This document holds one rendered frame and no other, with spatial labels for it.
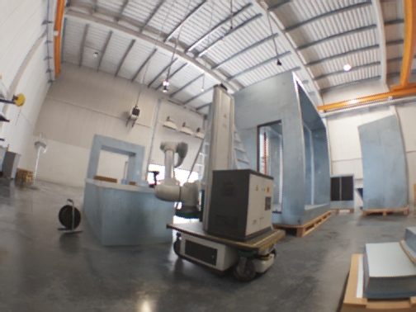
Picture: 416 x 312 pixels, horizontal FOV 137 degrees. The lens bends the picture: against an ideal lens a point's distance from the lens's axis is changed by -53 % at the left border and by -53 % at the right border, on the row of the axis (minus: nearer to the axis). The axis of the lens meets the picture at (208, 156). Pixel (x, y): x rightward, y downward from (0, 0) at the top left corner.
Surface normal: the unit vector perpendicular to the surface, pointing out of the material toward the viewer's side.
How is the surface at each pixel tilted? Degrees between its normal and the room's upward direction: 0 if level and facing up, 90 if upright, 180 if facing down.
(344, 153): 90
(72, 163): 90
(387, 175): 90
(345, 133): 90
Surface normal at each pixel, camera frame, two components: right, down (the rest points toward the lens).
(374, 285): -0.73, -0.20
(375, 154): -0.92, -0.15
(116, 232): 0.72, -0.10
